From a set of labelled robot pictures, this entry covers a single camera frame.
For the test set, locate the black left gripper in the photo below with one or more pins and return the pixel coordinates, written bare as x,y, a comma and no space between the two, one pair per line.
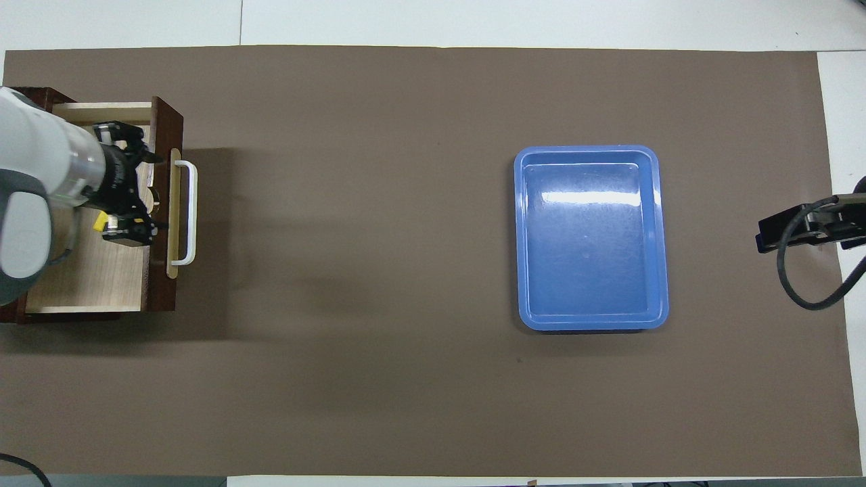
122,176

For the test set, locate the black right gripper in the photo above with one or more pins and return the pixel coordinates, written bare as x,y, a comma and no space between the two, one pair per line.
849,216

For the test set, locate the yellow cube block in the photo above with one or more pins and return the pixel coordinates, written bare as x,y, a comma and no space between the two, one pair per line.
101,221

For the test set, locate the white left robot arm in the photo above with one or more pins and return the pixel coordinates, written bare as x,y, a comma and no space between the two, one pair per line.
34,169

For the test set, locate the blue plastic tray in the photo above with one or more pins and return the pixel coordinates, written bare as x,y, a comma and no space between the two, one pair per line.
588,270

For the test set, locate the brown table mat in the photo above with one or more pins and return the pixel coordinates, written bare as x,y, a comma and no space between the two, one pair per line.
372,270

